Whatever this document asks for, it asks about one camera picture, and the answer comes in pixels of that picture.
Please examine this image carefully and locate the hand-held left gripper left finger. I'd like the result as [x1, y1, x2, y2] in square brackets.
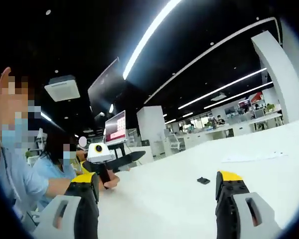
[32, 171, 101, 239]

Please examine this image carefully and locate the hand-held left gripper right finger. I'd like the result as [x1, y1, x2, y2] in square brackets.
[215, 170, 282, 239]

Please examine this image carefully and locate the black plastic buckle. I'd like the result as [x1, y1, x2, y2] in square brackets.
[196, 176, 211, 186]

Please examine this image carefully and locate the person's right hand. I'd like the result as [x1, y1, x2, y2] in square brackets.
[103, 174, 121, 190]

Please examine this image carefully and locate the black monitor stand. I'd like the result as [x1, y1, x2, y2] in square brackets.
[107, 143, 127, 160]

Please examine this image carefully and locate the computer monitor with red screen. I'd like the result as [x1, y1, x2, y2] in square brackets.
[104, 110, 128, 146]

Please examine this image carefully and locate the small white column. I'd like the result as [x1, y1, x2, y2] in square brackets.
[136, 105, 166, 160]

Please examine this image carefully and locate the white office chair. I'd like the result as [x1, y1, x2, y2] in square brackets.
[167, 132, 187, 152]

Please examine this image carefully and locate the white paper sheet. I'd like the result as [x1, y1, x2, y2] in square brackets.
[221, 150, 289, 164]

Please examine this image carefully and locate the person in light-blue shirt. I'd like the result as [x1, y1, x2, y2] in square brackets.
[0, 144, 51, 225]

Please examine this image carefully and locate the dark hanging display panel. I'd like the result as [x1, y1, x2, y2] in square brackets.
[87, 57, 127, 118]

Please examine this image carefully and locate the white office desk row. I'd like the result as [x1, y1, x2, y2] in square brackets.
[164, 113, 284, 150]

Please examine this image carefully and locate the white ceiling air conditioner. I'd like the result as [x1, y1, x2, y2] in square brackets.
[44, 74, 81, 103]

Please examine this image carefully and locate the straight ceiling light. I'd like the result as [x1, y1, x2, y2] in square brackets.
[203, 81, 274, 111]
[177, 67, 268, 111]

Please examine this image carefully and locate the long ceiling light strip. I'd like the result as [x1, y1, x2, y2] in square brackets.
[122, 0, 183, 81]

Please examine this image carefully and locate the large white column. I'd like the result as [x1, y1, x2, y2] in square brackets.
[251, 30, 299, 124]

